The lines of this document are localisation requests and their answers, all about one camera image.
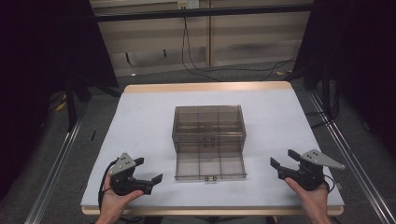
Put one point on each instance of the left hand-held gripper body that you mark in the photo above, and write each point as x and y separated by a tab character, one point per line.
124	179

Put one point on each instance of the person's right hand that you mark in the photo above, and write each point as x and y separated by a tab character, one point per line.
313	202

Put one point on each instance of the white wall power outlet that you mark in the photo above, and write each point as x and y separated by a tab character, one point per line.
188	3

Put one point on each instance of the white table mat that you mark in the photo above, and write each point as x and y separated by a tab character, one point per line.
149	124

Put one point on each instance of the smoky clear divided drawer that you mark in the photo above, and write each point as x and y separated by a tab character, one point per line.
210	165

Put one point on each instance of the black curtain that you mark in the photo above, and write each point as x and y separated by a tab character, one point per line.
361	62
37	77

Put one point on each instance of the black metal stand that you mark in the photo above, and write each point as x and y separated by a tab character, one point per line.
326	90
71	105

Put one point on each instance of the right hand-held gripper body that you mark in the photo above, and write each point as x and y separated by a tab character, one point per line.
308	175

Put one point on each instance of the wooden table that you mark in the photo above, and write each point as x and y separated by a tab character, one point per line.
205	86

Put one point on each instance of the black horizontal bar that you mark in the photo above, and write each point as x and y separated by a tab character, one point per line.
202	13

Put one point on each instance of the person's left hand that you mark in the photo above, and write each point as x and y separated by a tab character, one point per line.
113	202

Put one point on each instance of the aluminium floor rail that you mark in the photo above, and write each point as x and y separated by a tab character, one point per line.
54	174
351	161

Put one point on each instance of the smoky clear plastic drawer box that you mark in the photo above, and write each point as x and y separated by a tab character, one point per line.
208	127

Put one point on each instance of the small black floor stick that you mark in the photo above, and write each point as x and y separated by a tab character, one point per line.
93	135

